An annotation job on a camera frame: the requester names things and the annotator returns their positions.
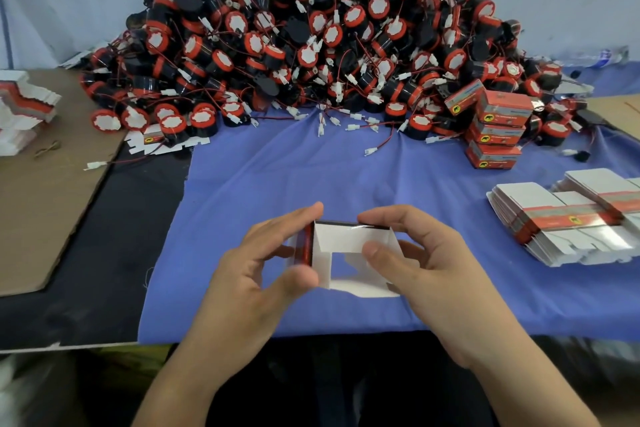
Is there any brown cardboard sheet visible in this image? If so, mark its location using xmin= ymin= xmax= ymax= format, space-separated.
xmin=585 ymin=93 xmax=640 ymax=141
xmin=0 ymin=69 xmax=126 ymax=298

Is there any pile of black red buzzers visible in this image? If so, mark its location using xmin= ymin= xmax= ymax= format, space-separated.
xmin=80 ymin=0 xmax=601 ymax=147

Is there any person's left forearm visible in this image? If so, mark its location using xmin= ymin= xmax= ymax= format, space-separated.
xmin=135 ymin=362 xmax=246 ymax=427

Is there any person's right hand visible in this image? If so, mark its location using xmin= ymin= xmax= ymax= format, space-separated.
xmin=357 ymin=204 xmax=523 ymax=368

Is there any blue cloth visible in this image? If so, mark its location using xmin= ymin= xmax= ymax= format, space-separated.
xmin=138 ymin=66 xmax=640 ymax=345

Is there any stack of paper boxes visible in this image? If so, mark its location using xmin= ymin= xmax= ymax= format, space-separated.
xmin=487 ymin=168 xmax=640 ymax=268
xmin=0 ymin=69 xmax=61 ymax=157

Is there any clear plastic bottle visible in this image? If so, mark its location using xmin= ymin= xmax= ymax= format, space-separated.
xmin=570 ymin=46 xmax=629 ymax=69

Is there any person's left hand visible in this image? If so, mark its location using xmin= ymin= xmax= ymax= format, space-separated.
xmin=195 ymin=201 xmax=326 ymax=383

